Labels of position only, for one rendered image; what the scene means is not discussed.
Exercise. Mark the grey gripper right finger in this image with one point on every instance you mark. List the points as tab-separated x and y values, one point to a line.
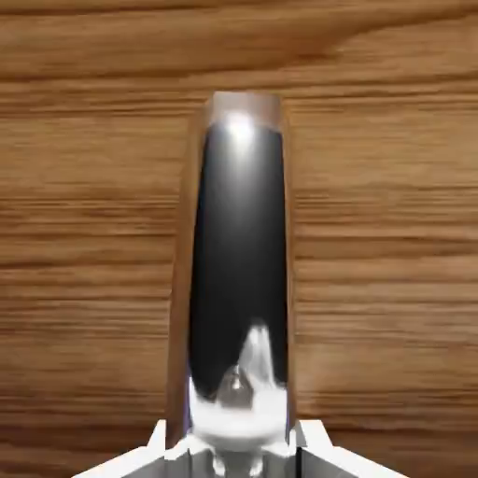
328	461

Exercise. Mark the light wood cabinet door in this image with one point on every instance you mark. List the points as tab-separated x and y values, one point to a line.
74	224

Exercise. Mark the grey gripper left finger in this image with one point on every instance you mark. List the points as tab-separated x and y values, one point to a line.
157	461

